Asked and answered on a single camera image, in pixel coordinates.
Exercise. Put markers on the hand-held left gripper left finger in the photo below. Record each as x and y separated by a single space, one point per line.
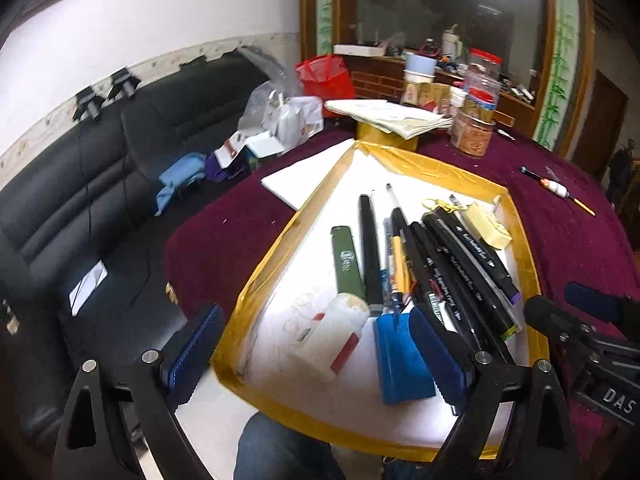
192 355

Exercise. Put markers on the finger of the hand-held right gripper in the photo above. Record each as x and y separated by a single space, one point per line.
560 325
595 302

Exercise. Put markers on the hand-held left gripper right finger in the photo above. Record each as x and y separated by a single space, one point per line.
437 355

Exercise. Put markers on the black brush marker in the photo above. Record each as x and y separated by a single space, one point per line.
430 275

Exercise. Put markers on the group of black markers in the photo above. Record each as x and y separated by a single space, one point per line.
465 275

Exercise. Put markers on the yellow barrel pen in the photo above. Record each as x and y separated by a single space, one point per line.
397 260

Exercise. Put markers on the white glue stick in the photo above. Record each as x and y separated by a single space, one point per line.
335 330

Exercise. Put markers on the black pen white lettering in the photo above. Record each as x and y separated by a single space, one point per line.
480 255

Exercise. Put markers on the gold-edged shallow tray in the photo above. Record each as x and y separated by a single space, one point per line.
310 240

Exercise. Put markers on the orange white fishing float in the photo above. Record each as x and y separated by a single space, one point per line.
557 191

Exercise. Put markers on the person's jeans leg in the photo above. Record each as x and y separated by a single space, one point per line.
285 450

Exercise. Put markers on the clear pen cap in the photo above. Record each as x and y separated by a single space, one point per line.
551 172

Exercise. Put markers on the blue cloth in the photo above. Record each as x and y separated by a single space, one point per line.
177 180

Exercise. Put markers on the wooden door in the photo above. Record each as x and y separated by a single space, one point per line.
607 125

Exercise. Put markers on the purple cloth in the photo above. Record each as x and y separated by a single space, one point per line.
225 167

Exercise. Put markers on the black leather sofa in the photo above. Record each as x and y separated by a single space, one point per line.
75 200

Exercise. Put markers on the jar with brown contents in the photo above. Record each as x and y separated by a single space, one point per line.
472 135

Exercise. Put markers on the red white card box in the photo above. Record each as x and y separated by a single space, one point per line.
231 149

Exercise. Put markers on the white paper sheet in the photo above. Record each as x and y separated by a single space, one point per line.
310 175

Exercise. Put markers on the small white box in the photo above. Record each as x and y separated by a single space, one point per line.
265 145

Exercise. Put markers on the small red-lid jar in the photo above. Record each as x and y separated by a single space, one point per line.
480 102

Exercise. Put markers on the stack of notebooks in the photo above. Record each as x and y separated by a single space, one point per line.
395 115

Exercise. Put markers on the wide bamboo painted panel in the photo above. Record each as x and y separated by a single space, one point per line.
560 60

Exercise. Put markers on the clear jar red lid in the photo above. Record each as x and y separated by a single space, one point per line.
482 67

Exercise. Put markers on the black mounted device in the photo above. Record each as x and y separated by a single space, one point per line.
122 85
87 105

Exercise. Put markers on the gold label jar pale lid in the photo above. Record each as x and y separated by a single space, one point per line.
419 80

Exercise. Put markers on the wooden sideboard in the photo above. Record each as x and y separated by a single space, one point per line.
380 82

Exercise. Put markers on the clear plastic bag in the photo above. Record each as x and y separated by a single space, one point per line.
265 85

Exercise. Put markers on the white thermos jug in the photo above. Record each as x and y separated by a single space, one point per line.
451 45

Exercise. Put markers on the red bag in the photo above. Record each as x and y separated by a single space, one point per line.
327 77

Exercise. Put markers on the flat white box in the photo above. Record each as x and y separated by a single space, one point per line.
357 50

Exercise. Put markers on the wooden framed glass partition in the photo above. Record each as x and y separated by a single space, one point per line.
400 0

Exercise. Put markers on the narrow bamboo painted panel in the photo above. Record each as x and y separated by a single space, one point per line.
325 5

